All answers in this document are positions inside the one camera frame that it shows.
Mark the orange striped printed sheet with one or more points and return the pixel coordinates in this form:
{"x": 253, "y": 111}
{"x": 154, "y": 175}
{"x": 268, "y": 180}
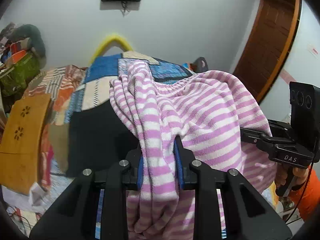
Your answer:
{"x": 62, "y": 85}

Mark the pile of boxes and clothes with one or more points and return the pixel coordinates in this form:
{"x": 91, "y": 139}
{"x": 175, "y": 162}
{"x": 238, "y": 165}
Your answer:
{"x": 10, "y": 47}

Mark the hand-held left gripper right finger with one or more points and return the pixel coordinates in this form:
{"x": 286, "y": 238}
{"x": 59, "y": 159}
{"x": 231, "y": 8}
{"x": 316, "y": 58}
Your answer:
{"x": 178, "y": 165}

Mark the wooden lap board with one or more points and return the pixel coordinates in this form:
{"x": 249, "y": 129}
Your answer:
{"x": 22, "y": 142}

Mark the grey plush pillow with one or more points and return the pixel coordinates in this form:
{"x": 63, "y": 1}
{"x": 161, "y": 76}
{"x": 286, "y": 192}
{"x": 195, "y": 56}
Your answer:
{"x": 32, "y": 33}

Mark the person's right forearm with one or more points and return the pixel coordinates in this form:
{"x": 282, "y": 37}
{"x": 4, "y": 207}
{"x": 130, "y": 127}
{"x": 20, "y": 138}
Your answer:
{"x": 311, "y": 197}

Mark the person's right hand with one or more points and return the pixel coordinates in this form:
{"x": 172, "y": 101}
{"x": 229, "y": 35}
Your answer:
{"x": 300, "y": 177}

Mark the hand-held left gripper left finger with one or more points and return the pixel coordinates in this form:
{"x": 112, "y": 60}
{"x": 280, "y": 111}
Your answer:
{"x": 140, "y": 172}

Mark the white cloth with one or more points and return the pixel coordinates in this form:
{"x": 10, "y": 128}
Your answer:
{"x": 35, "y": 192}

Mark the red wall sticker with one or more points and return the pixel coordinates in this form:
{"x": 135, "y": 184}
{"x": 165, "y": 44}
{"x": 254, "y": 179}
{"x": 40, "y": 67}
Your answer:
{"x": 313, "y": 50}

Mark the olive cloth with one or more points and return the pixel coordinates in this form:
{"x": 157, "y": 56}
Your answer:
{"x": 58, "y": 145}

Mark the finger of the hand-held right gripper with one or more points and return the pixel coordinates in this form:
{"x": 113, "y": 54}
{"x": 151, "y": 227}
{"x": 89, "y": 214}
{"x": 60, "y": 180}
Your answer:
{"x": 257, "y": 140}
{"x": 281, "y": 130}

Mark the brown wooden door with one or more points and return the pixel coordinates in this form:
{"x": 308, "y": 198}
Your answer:
{"x": 270, "y": 37}

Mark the yellow fuzzy hoop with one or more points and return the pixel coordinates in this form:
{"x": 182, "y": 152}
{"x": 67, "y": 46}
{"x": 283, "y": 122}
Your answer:
{"x": 112, "y": 38}

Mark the pink white striped towel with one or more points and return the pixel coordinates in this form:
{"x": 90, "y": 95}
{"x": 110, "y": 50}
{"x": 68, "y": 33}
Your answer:
{"x": 200, "y": 110}

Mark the grey backpack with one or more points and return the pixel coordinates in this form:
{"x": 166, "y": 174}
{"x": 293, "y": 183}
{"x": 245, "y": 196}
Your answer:
{"x": 201, "y": 63}

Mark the black cloth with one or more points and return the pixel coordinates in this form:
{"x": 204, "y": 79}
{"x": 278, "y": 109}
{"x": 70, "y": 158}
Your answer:
{"x": 100, "y": 135}

